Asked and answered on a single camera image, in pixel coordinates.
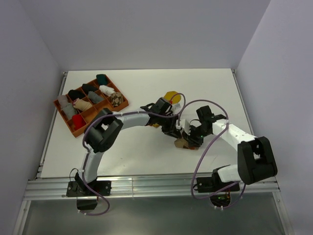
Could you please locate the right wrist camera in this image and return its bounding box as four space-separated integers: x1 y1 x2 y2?
176 119 190 135

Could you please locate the aluminium rail frame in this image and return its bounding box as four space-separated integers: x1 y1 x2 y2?
12 70 294 235

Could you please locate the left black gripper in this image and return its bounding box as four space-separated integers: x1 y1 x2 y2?
156 113 181 139

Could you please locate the dark green rolled sock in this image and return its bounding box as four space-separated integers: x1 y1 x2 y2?
96 74 109 86

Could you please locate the yellow sock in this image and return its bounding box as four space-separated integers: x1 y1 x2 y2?
164 91 181 104

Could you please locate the red rolled sock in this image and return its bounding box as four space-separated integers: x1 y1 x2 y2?
72 114 86 130

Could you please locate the beige rolled sock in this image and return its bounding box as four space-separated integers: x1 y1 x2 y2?
73 98 92 112

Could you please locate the black rolled sock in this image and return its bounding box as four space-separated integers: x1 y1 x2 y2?
68 90 85 101
82 84 98 95

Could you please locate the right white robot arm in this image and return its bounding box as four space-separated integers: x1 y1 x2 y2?
182 106 278 191

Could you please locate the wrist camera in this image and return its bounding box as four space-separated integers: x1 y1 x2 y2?
170 100 182 115
176 119 190 135

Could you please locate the brown argyle sock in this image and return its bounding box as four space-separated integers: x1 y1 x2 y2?
110 92 124 107

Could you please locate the light grey rolled sock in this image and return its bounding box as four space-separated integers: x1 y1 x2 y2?
57 95 69 109

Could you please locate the grey rolled sock middle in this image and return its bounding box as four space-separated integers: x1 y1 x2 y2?
88 91 104 104

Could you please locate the dark grey rolled sock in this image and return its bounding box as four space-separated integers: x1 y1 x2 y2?
62 103 77 120

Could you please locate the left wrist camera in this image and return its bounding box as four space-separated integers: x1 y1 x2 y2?
170 100 182 115

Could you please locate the white rolled sock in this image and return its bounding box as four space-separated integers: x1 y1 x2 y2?
99 85 115 96

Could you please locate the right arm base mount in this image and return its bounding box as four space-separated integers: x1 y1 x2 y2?
193 177 240 207

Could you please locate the orange argyle sock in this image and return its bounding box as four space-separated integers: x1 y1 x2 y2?
174 139 198 150

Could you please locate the black rolled sock upper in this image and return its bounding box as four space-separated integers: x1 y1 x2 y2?
82 84 98 95

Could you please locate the black rolled sock left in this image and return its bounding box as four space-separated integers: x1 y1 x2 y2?
68 90 85 101

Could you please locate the orange compartment tray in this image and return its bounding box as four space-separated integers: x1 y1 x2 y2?
54 75 129 137

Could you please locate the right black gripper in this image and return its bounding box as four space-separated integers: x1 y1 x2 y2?
183 124 211 148

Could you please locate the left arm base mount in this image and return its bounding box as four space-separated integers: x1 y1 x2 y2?
66 181 111 212

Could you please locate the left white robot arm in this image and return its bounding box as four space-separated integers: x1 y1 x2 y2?
75 97 181 195

